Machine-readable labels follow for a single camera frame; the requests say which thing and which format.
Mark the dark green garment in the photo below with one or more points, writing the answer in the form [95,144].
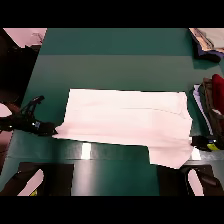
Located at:
[202,96]

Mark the red garment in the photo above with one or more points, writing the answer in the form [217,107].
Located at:
[218,90]

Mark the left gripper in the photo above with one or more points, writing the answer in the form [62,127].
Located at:
[45,129]

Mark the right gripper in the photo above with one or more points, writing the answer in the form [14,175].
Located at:
[201,143]

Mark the beige garment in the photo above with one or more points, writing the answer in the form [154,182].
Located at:
[211,35]

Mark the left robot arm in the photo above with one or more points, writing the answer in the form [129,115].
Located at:
[15,122]

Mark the white shirt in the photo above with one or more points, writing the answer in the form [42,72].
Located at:
[126,120]

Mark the dark blue garment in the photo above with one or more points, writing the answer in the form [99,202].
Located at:
[205,53]

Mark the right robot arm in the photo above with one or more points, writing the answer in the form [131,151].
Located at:
[170,180]

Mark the brown garment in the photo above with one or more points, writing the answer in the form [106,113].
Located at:
[210,100]

